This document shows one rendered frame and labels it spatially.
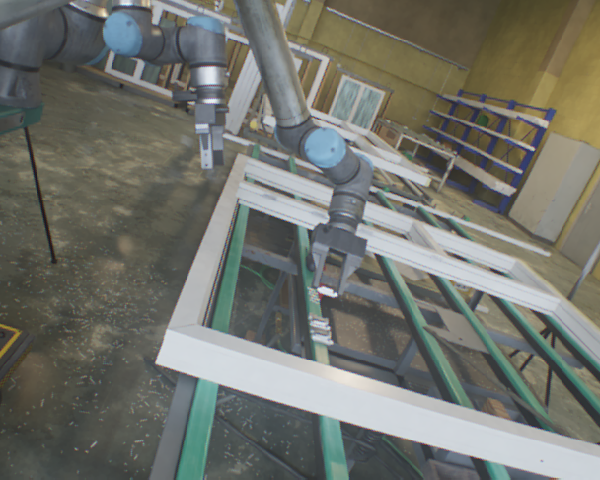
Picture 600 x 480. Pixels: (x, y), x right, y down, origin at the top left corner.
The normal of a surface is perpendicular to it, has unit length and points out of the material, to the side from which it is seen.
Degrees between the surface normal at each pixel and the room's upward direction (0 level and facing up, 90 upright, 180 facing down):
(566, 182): 90
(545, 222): 90
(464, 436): 90
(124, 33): 94
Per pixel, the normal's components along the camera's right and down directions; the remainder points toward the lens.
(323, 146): -0.48, -0.39
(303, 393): 0.03, 0.32
